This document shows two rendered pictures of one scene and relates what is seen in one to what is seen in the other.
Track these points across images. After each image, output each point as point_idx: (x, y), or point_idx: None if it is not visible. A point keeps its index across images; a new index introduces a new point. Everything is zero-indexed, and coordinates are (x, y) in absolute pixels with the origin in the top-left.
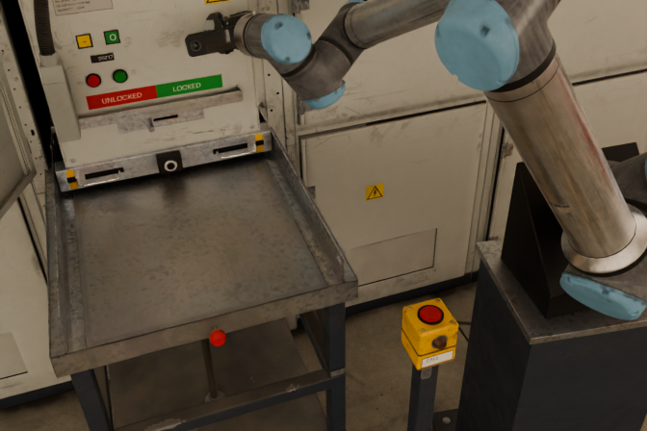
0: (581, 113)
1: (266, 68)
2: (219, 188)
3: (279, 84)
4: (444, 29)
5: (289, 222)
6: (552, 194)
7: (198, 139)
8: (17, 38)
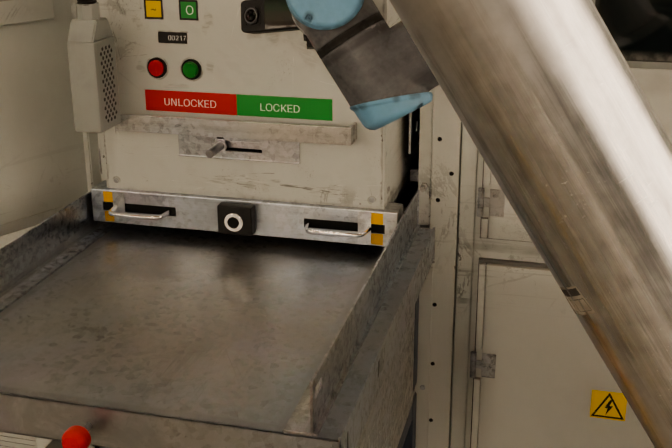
0: (573, 31)
1: (436, 127)
2: (281, 271)
3: (456, 158)
4: None
5: (325, 336)
6: (542, 253)
7: (287, 198)
8: None
